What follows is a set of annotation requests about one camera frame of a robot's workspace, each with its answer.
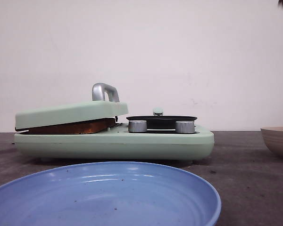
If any beige ribbed bowl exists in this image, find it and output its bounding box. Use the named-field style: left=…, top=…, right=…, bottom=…
left=260, top=127, right=283, bottom=158

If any breakfast maker hinged lid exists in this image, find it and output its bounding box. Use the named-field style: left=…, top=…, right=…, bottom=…
left=15, top=83, right=128, bottom=131

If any white bread slice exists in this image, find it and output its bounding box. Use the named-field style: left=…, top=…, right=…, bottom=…
left=28, top=118, right=116, bottom=135

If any mint green breakfast maker base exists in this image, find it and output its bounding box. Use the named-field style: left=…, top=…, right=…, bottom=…
left=14, top=123, right=214, bottom=161

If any right silver control knob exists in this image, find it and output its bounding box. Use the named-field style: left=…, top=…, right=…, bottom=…
left=175, top=121, right=195, bottom=134

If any silver control knob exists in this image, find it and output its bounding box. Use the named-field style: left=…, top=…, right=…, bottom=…
left=175, top=121, right=195, bottom=134
left=128, top=120, right=147, bottom=133

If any black round frying pan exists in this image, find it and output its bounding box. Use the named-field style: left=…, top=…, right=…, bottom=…
left=126, top=115, right=198, bottom=129

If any left silver control knob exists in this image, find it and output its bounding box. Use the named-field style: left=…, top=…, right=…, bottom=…
left=128, top=120, right=147, bottom=133

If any blue round plate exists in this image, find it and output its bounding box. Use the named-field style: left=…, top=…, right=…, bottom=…
left=0, top=161, right=222, bottom=226

